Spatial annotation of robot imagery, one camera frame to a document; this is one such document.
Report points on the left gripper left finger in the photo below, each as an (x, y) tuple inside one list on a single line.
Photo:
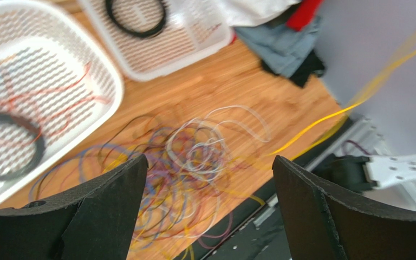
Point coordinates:
[(93, 220)]

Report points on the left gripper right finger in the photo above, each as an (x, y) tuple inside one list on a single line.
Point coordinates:
[(323, 220)]

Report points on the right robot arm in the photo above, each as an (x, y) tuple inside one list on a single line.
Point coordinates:
[(365, 173)]

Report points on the rounded white plastic basket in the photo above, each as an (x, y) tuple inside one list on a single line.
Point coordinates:
[(56, 77)]

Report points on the black garment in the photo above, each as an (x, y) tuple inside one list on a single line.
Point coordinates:
[(311, 65)]

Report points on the grey denim garment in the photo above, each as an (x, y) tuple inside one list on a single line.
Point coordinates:
[(281, 48)]

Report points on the red shirt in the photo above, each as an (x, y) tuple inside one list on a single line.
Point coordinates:
[(304, 14)]

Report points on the rectangular white plastic basket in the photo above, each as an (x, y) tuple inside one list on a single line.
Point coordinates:
[(193, 31)]

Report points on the white motorcycle tank top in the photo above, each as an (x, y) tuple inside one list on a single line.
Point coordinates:
[(251, 13)]

